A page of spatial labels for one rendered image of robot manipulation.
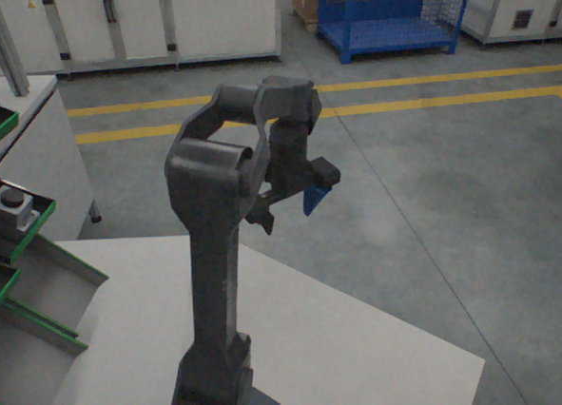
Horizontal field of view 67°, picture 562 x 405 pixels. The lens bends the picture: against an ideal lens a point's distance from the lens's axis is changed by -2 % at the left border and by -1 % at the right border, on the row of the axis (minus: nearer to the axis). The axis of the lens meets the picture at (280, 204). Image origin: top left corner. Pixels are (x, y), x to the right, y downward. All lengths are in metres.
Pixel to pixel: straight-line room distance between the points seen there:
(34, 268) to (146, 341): 0.27
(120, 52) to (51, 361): 3.79
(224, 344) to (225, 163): 0.21
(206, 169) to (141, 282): 0.73
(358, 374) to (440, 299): 1.35
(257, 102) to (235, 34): 3.97
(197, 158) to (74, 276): 0.58
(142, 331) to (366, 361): 0.47
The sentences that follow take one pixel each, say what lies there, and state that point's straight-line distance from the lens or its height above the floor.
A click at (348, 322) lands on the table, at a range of 0.98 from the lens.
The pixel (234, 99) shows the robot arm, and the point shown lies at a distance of 0.43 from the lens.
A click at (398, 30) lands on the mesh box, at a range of 4.66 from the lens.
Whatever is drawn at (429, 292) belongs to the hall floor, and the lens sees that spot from 2.24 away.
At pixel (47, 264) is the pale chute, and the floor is 1.06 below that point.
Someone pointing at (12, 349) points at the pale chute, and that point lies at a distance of 0.81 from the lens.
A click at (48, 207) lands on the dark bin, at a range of 0.78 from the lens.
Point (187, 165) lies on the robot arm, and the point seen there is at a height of 1.44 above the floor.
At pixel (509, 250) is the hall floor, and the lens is 2.61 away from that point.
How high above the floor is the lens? 1.65
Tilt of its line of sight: 40 degrees down
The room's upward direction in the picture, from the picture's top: straight up
